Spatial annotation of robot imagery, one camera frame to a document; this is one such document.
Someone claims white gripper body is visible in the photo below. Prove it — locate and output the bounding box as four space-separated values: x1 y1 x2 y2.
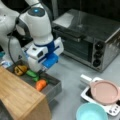
25 36 65 73

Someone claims orange toy carrot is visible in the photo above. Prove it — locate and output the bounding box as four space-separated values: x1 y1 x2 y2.
35 79 47 91

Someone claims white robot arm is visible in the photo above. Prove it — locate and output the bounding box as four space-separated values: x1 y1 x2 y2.
0 0 64 72

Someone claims green toy vegetable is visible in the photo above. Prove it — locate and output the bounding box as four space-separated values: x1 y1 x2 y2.
26 70 39 82

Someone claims yellow toy vegetable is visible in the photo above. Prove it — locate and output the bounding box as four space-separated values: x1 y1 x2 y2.
14 65 27 76

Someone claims plastic water bottle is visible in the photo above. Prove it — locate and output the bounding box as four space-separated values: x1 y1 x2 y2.
0 60 12 68

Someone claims wooden cabinet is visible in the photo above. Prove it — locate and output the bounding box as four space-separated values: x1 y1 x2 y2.
0 67 51 120

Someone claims silver toaster oven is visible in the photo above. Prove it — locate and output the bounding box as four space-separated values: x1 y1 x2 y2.
52 9 120 72

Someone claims white induction cooker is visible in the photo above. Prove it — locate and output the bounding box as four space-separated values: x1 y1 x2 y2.
81 76 120 116

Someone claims black cable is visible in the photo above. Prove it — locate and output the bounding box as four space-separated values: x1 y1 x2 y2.
7 6 34 66

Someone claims pink pan with white handle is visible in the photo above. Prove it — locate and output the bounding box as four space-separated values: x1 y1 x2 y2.
81 74 120 105

